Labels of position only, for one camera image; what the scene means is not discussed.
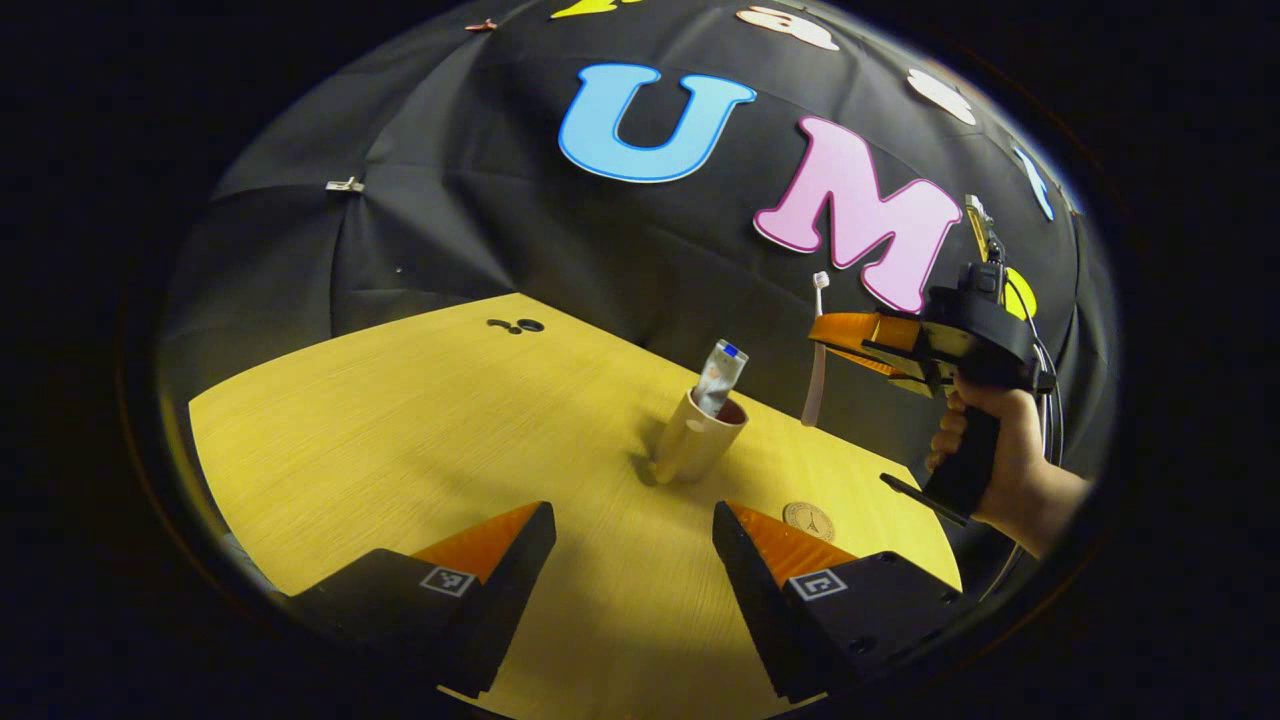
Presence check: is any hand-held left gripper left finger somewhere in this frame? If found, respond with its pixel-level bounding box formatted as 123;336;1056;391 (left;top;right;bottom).
285;500;559;700

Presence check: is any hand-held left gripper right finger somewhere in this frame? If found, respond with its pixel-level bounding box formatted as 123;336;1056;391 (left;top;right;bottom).
711;499;971;705

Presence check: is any white toothbrush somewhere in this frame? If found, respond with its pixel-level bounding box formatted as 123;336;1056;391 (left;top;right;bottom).
800;271;832;429

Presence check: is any round cork coaster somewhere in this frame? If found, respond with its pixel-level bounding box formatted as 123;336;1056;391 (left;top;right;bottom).
782;501;838;545

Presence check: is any white toothpaste tube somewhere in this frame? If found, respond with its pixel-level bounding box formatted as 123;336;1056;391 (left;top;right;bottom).
692;340;750;420

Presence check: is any beige cup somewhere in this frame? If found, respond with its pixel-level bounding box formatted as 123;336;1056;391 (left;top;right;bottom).
651;388;750;487

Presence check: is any wooden desktop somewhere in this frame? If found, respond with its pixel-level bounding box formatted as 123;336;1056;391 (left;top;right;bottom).
187;292;964;720

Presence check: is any black backdrop cloth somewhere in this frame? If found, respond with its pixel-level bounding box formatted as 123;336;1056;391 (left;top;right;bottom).
158;0;1123;511

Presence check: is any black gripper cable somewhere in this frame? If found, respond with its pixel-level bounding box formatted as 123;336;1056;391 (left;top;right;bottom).
1005;275;1063;483

